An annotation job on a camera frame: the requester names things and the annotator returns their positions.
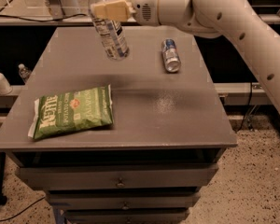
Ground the clear plastic bottle blue label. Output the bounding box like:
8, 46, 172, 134
88, 0, 130, 61

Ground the blue silver soda can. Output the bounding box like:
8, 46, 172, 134
161, 39, 181, 73

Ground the black cable on rail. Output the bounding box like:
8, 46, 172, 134
0, 8, 88, 23

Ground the small clear water bottle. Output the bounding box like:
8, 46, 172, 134
18, 63, 32, 83

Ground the grey drawer cabinet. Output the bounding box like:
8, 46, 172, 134
0, 27, 236, 224

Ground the green potato chip bag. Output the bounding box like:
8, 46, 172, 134
28, 85, 113, 140

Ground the black floor cable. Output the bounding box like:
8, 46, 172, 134
0, 196, 47, 223

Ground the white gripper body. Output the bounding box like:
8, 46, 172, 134
132, 0, 160, 26

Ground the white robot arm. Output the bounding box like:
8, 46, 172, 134
90, 0, 280, 115

